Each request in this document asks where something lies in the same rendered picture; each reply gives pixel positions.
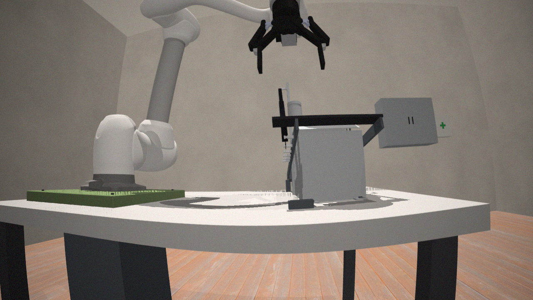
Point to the grey cylinder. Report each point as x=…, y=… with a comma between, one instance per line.
x=294, y=108

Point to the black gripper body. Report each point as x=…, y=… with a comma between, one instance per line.
x=286, y=9

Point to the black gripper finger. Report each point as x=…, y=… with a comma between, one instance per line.
x=259, y=41
x=318, y=37

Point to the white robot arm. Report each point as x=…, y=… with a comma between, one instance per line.
x=120, y=148

